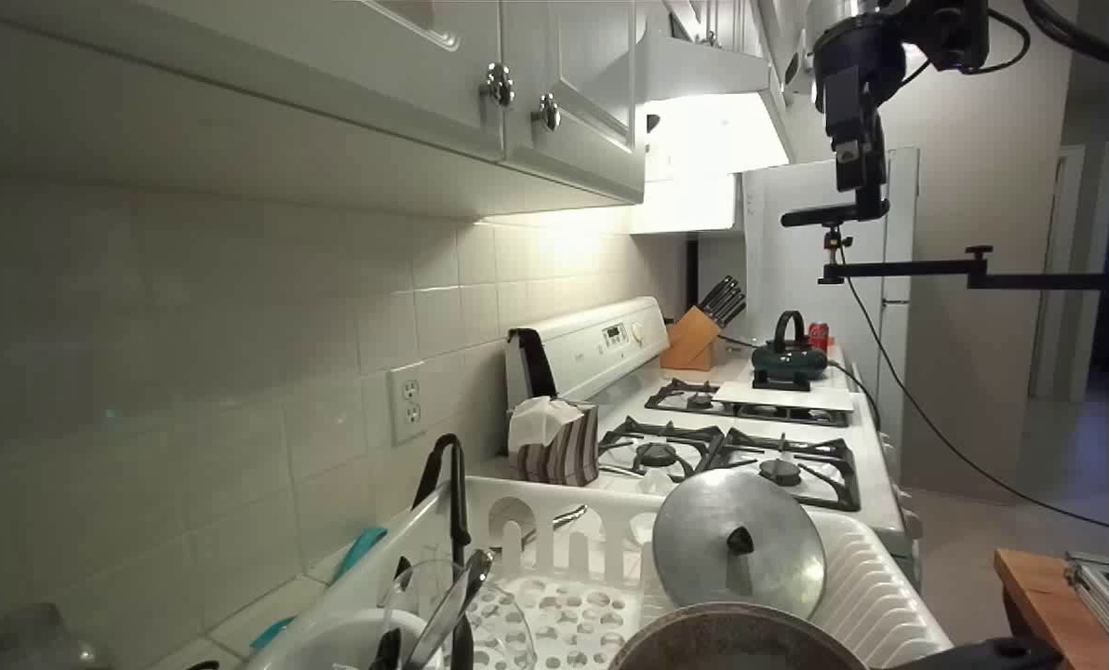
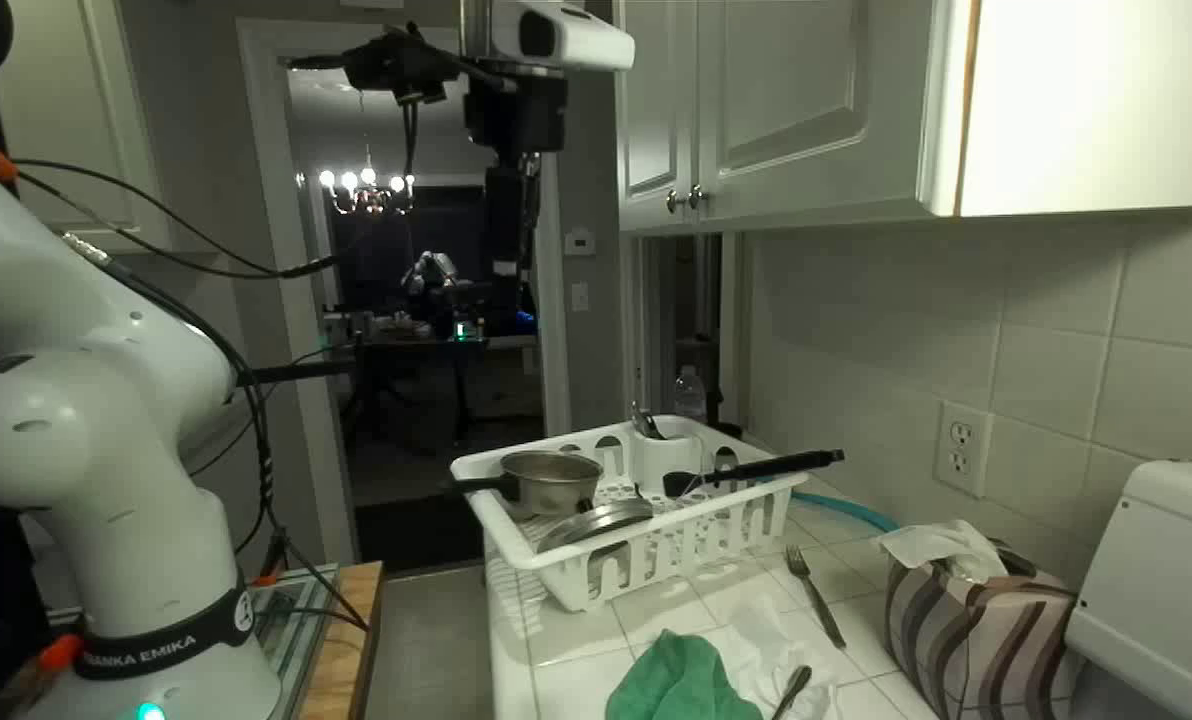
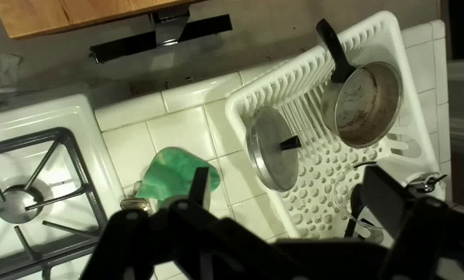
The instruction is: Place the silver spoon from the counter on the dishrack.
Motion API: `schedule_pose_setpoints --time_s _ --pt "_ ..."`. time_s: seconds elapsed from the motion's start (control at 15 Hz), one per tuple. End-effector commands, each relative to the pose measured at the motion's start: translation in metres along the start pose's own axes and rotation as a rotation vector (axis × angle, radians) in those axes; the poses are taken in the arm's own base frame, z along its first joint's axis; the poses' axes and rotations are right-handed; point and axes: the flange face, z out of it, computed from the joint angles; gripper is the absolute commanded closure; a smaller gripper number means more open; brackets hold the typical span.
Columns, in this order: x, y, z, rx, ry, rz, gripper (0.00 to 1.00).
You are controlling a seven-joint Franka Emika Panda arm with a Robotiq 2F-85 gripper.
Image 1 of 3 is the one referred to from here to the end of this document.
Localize wooden knife block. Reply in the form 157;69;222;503
657;275;743;373

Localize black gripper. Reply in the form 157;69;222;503
806;0;989;223

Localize steel cooking pot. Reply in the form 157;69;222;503
606;604;862;670

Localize white range hood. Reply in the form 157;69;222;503
616;34;789;236

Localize white plastic dish rack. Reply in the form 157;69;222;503
247;477;953;670

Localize white gas stove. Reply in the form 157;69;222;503
505;300;920;579

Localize striped oven mitt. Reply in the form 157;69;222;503
505;396;598;488

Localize black ladle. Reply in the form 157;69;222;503
370;434;471;670

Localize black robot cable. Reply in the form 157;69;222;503
841;274;1109;538

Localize teal handled utensil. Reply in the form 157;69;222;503
250;524;387;651

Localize silver pot lid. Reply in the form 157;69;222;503
650;470;825;618

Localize white upper cabinets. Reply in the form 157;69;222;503
0;0;645;215

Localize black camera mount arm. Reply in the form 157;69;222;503
822;246;1106;292

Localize white refrigerator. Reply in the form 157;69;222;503
738;145;922;451

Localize wooden side table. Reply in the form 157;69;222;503
993;547;1109;670

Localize white wall outlet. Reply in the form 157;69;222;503
387;362;424;442

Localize white cup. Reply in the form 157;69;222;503
276;606;424;670

